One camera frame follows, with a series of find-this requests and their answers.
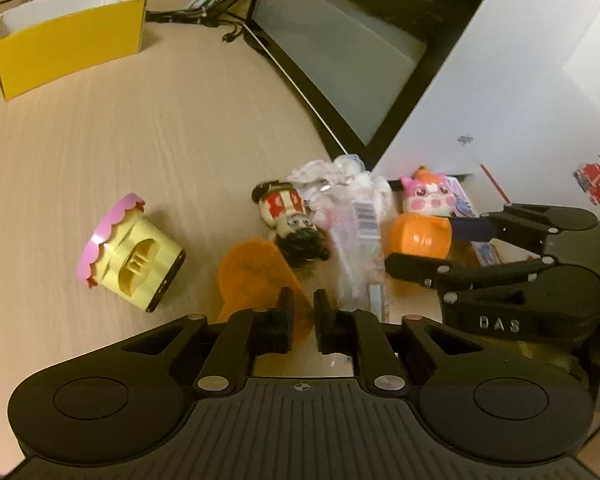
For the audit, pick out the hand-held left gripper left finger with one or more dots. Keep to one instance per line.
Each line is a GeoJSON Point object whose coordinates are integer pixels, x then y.
{"type": "Point", "coordinates": [284, 322]}

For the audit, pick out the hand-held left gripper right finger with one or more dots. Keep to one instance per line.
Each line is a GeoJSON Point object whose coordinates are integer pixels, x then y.
{"type": "Point", "coordinates": [322, 322]}

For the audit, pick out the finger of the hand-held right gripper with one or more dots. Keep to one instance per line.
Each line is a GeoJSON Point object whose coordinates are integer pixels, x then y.
{"type": "Point", "coordinates": [480, 275]}
{"type": "Point", "coordinates": [525, 225]}

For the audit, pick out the pink box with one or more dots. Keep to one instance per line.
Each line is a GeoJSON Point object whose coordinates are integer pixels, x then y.
{"type": "Point", "coordinates": [485, 254]}

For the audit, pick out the orange toy piece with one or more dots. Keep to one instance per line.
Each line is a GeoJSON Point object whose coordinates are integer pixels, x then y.
{"type": "Point", "coordinates": [255, 275]}

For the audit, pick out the long clear plastic packet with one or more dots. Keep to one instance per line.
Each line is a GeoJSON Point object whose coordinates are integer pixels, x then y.
{"type": "Point", "coordinates": [360, 240]}

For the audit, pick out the dark-haired red white figurine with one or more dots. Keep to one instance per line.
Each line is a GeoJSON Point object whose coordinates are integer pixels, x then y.
{"type": "Point", "coordinates": [285, 205]}

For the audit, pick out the yellow toy with pink frill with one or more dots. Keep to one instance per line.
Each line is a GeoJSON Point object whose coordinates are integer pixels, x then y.
{"type": "Point", "coordinates": [145, 260]}

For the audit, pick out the pink cat toy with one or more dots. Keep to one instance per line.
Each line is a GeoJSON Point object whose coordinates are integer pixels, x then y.
{"type": "Point", "coordinates": [427, 195]}

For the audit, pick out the white cardboard box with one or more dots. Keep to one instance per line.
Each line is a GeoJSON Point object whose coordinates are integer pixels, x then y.
{"type": "Point", "coordinates": [505, 85]}

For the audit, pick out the crumpled clear plastic wrapper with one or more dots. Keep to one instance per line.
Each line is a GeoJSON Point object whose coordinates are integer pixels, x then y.
{"type": "Point", "coordinates": [330, 170]}

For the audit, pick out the black flat monitor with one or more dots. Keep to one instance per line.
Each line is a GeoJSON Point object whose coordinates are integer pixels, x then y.
{"type": "Point", "coordinates": [340, 50]}

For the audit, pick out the yellow paper box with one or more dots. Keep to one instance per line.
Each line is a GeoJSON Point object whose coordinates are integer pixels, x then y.
{"type": "Point", "coordinates": [70, 50]}

